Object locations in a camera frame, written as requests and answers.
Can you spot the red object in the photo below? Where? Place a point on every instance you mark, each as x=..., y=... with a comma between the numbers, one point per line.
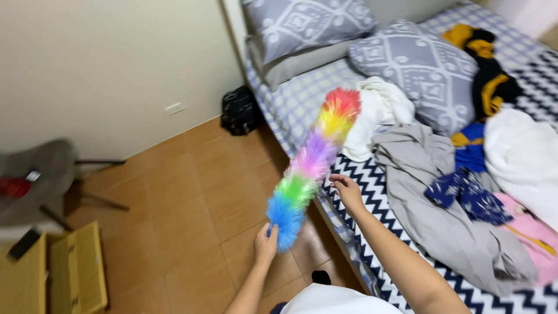
x=15, y=187

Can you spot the grey garment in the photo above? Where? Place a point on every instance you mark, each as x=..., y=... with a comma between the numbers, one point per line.
x=440, y=213

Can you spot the navy zigzag blanket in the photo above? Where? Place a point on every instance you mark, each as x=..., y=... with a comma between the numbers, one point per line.
x=379, y=205

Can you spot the navy floral garment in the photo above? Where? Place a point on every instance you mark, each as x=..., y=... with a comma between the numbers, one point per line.
x=468, y=196

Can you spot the white wall socket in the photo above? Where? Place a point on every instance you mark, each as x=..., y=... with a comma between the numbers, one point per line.
x=174, y=108

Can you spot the black phone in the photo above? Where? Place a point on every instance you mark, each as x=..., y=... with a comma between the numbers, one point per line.
x=24, y=244

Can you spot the person's right hand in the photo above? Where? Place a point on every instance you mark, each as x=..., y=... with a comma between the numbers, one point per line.
x=347, y=191

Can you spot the blue and yellow garment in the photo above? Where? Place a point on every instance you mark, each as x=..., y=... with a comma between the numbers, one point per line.
x=471, y=148

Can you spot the person's left hand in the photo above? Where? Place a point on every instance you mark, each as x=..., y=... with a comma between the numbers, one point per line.
x=265, y=244

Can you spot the checked bed sheet mattress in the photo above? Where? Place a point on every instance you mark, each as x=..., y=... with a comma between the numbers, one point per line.
x=301, y=100

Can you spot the white towel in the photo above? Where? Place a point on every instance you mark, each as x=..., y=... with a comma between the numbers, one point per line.
x=377, y=113

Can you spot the person's left fingers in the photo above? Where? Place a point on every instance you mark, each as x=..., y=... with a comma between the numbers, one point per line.
x=271, y=231

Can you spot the person's right fingers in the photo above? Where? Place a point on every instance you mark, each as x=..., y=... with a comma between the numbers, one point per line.
x=338, y=181

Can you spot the black bag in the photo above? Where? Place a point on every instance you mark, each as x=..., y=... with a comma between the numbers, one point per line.
x=239, y=111

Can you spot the grey chair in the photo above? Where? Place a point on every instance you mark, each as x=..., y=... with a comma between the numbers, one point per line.
x=39, y=183

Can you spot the pink garment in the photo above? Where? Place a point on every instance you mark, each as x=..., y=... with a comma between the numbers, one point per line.
x=532, y=237

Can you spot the black and yellow garment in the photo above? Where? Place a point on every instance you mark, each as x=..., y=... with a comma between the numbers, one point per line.
x=488, y=69

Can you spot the rainbow feather duster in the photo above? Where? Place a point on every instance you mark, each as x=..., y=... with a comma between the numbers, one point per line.
x=311, y=163

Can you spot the person's black sock foot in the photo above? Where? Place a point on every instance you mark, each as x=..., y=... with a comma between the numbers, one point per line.
x=321, y=277

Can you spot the white blanket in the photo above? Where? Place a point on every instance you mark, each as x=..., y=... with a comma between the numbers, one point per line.
x=523, y=161

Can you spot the person's white shirt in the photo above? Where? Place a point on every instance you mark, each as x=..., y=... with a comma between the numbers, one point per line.
x=335, y=301

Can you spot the plain grey pillow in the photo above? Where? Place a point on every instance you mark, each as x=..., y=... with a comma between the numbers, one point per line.
x=296, y=63

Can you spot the grey patterned pillow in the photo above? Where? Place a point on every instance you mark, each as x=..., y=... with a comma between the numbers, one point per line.
x=301, y=26
x=423, y=74

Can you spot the cardboard box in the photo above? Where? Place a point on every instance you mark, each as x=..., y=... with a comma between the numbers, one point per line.
x=52, y=270

